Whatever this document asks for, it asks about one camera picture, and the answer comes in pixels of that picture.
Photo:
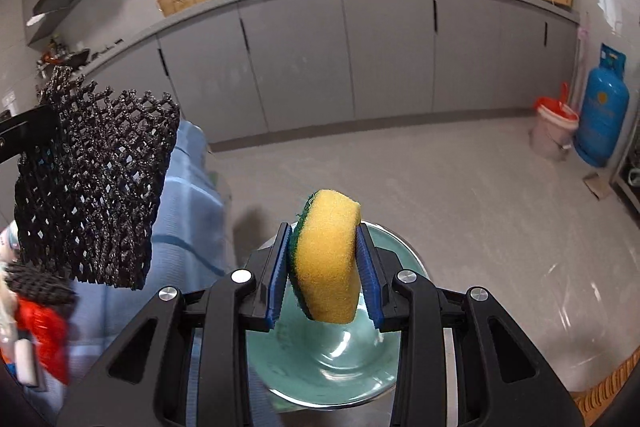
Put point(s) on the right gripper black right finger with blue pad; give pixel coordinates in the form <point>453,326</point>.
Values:
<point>502,379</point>

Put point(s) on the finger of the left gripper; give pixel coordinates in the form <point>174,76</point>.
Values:
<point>25,131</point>

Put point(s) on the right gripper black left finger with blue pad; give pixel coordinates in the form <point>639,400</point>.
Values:
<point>180,343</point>

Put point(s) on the black foam fruit net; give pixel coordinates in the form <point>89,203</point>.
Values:
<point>88,191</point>

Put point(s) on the red plastic wrapper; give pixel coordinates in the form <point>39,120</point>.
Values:
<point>50,332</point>

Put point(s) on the white melamine sponge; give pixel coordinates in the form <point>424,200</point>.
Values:
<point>25,363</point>

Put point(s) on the yellow green sponge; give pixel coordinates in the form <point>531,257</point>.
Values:
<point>322,258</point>

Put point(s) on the grey kitchen cabinet run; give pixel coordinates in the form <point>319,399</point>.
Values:
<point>245,70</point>

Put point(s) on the woven wicker chair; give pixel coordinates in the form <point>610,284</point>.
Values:
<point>596,401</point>

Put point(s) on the blue plaid tablecloth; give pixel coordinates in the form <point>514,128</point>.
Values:
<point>185,250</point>

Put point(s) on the teal enamel basin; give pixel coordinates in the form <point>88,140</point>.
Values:
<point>314,365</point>

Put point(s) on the cardboard piece on floor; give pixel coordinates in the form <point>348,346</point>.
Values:
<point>598,186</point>

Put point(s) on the pink bucket red bag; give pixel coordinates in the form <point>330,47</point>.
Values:
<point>555,125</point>

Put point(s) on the blue gas cylinder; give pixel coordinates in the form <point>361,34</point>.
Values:
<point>603,110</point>

